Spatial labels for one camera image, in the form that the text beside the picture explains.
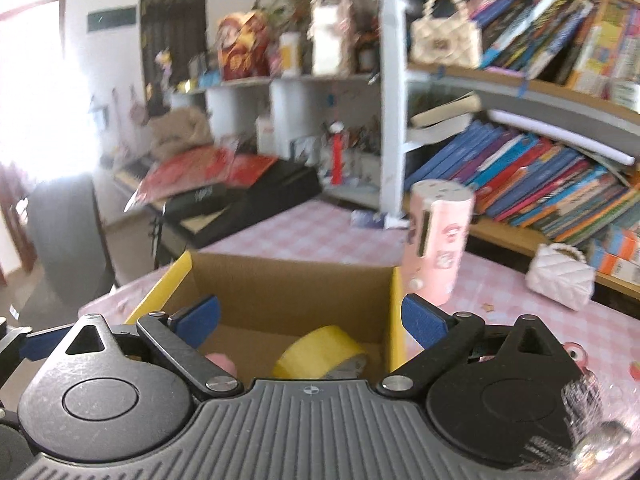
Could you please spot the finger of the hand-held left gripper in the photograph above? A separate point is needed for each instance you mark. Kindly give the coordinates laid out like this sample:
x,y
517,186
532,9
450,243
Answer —
x,y
37,345

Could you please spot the row of blue and colourful books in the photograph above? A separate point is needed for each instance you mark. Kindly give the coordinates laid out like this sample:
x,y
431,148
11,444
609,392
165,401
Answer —
x,y
525,175

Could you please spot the yellow cardboard box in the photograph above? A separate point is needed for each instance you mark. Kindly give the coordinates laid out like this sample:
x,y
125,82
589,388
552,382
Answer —
x,y
280,290

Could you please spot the pink cylindrical canister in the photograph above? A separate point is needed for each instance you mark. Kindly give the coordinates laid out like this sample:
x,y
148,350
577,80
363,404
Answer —
x,y
445,240

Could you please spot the yellow tape roll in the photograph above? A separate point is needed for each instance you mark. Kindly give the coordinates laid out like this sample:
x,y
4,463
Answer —
x,y
310,350

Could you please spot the red figure-printed box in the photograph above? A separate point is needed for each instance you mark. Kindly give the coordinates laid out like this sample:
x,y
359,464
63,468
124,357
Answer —
x,y
242,50

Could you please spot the grey chair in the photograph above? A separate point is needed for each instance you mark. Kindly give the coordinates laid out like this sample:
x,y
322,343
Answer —
x,y
70,250

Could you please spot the white side shelf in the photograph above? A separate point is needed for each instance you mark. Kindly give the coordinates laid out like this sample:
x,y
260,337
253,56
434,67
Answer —
x,y
280,110

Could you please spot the row of leaning picture books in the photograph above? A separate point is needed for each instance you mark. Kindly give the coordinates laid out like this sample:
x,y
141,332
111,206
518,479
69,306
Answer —
x,y
560,35

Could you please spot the red printed bags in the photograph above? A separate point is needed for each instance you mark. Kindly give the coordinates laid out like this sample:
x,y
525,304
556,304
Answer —
x,y
200,170

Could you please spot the pink plush duck orange feet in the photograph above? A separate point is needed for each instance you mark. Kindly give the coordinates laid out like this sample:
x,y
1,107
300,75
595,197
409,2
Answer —
x,y
220,361

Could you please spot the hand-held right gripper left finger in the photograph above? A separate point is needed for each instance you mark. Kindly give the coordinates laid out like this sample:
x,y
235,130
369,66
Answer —
x,y
197,317

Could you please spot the white bottle yellow label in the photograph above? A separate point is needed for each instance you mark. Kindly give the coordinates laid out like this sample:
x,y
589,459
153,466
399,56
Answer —
x,y
290,55

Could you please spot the white bookshelf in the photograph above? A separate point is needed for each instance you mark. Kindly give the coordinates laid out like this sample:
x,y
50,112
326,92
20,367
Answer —
x,y
392,110

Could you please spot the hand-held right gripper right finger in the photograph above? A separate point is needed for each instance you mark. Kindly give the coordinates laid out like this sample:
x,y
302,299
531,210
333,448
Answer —
x,y
425,320

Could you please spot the red tassel ornament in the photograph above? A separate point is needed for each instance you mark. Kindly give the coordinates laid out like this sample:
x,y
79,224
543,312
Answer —
x,y
337,155

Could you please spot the dark wooden door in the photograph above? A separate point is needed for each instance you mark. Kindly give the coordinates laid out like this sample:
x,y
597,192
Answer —
x,y
172,35

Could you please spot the flat white notebook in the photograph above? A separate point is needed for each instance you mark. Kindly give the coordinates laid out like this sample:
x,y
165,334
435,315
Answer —
x,y
560,135

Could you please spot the lying thick books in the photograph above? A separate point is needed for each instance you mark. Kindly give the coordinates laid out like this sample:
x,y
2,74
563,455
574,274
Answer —
x,y
442,120

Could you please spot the orange and white box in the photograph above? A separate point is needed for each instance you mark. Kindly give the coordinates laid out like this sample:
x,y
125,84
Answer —
x,y
612,262
622,242

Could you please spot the small white quilted purse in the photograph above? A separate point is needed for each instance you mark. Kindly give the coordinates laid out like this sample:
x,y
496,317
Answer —
x,y
560,275

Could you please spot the black keyboard case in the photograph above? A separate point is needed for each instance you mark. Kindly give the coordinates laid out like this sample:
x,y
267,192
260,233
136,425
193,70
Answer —
x,y
260,195

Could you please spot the beige crumpled cloth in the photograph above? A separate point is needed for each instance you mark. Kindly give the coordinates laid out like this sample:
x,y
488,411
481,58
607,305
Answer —
x,y
182,132

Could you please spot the green wall sign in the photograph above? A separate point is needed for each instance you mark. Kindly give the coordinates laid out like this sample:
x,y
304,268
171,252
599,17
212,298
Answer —
x,y
112,19

